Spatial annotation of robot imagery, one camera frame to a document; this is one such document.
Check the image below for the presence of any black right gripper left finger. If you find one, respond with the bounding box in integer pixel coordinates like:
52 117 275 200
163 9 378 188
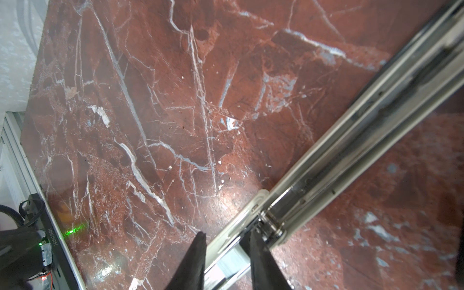
165 232 207 290

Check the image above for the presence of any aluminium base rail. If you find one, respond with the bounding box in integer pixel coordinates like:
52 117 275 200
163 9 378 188
1 112 40 211

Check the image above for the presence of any silver staple strip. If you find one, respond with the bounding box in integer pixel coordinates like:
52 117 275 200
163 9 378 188
216 245 250 279

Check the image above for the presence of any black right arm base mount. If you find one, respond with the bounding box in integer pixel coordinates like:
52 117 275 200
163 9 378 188
19 193 85 290

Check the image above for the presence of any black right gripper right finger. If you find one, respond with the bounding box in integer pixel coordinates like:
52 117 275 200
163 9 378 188
250 230 291 290

